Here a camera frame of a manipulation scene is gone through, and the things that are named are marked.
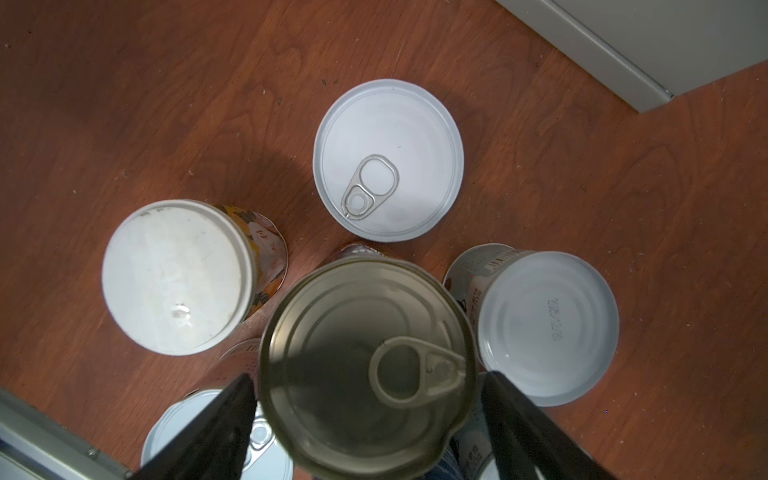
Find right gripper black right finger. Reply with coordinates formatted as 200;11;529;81
481;371;615;480

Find tall dark blue can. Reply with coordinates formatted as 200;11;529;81
258;242;478;479

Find white can with date stamp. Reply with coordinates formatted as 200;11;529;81
444;243;620;407

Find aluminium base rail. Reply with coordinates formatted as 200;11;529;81
1;389;133;480

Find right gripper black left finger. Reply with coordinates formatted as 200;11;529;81
133;373;257;479

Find grey metal cabinet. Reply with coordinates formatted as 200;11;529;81
502;1;767;112

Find orange can with white lid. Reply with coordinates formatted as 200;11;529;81
101;199;288;356

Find yellow can with pull tab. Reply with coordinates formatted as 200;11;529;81
313;79;464;243

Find white can with pull tab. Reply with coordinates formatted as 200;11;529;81
140;388;295;480

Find white can near right gripper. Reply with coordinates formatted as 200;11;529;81
451;372;544;480

